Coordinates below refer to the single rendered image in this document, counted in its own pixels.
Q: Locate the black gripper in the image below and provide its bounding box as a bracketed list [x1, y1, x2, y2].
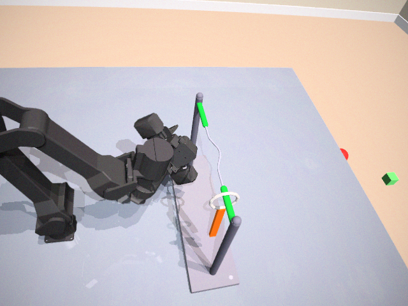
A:
[134, 113, 198, 185]

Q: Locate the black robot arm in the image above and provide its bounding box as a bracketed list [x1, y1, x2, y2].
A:
[0, 98, 198, 243]

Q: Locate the orange handle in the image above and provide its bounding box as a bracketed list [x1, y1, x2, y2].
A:
[209, 192, 240, 237]

